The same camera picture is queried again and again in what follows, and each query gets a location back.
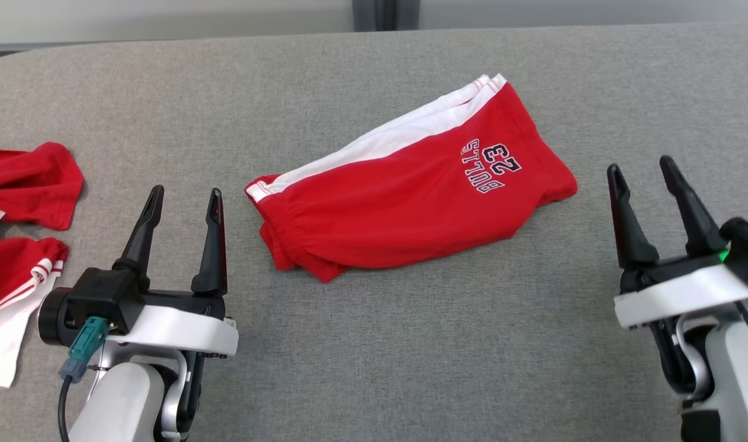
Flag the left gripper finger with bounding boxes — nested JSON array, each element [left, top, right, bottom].
[[191, 188, 228, 297], [113, 185, 164, 287]]

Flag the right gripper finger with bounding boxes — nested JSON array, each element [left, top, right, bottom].
[[659, 156, 727, 257], [607, 164, 660, 269]]

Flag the left arm cable teal plug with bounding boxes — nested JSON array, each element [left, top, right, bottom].
[[58, 317, 109, 442]]

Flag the grey metal post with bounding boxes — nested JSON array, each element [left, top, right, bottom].
[[352, 0, 420, 31]]

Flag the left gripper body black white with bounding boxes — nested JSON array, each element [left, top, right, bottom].
[[37, 287, 239, 359]]

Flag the red Bulls 23 shorts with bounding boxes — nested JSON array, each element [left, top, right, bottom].
[[245, 74, 578, 283]]

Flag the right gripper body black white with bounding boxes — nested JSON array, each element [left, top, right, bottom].
[[614, 252, 748, 331]]

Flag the red white-trimmed basketball jersey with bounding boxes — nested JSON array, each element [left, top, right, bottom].
[[0, 142, 85, 389]]

